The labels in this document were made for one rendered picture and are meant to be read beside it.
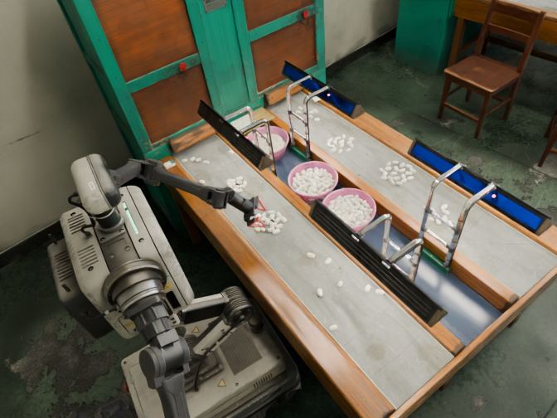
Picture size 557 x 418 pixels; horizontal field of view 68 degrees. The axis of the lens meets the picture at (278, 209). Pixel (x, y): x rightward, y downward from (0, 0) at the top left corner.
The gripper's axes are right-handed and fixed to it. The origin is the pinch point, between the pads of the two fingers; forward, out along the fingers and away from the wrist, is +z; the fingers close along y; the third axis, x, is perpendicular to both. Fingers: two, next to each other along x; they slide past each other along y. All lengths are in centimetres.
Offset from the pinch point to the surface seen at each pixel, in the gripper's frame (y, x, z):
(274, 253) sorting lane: 7.6, -8.7, 15.0
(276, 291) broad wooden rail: 29.6, -6.4, 13.7
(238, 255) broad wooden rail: 9.3, -20.0, 2.4
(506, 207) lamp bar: 19, 83, 47
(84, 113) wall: -119, -106, -72
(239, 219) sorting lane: -15.2, -22.3, 3.7
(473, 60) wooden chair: -190, 97, 138
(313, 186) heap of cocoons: -34.7, 7.5, 28.5
